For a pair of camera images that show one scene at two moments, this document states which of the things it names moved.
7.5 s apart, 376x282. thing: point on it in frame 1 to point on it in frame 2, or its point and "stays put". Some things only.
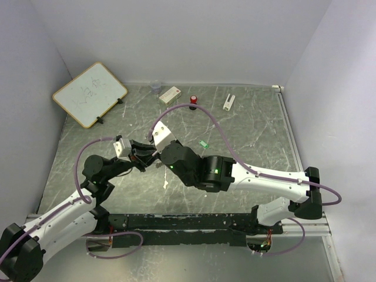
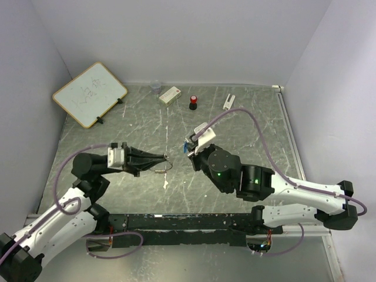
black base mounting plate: (225, 230) stays put
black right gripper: (177, 142) to (196, 156)
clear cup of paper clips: (155, 86) stays put
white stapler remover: (227, 104) stays put
